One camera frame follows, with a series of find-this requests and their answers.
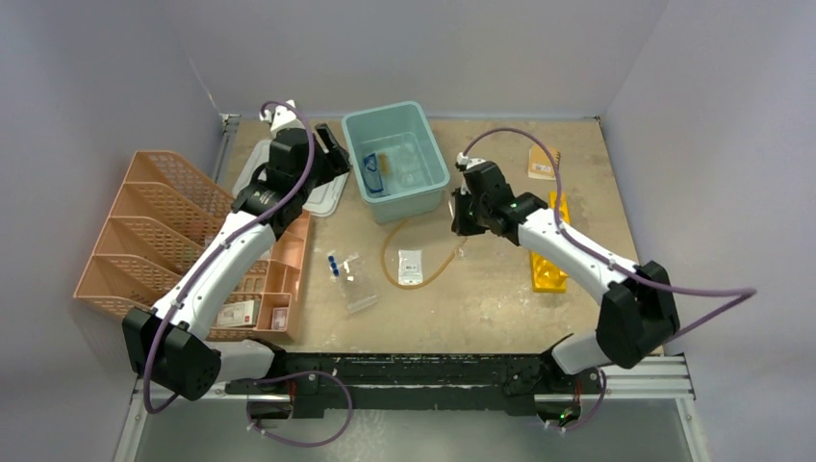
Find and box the small card box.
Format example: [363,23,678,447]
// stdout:
[270,307,289,331]

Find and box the blue rubber band loop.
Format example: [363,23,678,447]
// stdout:
[362,152,388,197]

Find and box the mint green plastic bin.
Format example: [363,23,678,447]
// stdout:
[342,101,450,224]

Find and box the clear acrylic test tube rack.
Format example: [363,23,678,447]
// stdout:
[327,253,379,314]

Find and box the peach plastic file organizer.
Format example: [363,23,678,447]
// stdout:
[74,151,312,345]

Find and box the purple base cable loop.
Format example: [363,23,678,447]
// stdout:
[245,370,354,449]

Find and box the white plastic bin lid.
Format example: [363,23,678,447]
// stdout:
[232,140,349,218]

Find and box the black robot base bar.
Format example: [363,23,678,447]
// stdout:
[225,349,602,421]

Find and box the small white plastic packet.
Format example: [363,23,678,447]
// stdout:
[397,249,424,286]

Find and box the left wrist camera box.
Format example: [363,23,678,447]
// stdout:
[258,99,303,138]

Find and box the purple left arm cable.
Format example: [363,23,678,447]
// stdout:
[140,100,317,416]

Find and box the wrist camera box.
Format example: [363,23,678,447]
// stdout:
[258,99,303,138]
[454,152,486,172]

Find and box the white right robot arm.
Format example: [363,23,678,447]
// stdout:
[451,156,680,392]

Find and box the yellow rubber tubing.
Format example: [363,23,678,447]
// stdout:
[379,218,468,291]

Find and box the wire test tube brush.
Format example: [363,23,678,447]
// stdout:
[377,152,395,183]

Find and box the yellow test tube rack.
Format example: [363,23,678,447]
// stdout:
[529,191,570,295]

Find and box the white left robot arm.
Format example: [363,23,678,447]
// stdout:
[122,123,350,400]

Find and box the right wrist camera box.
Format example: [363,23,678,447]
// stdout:
[454,152,486,172]

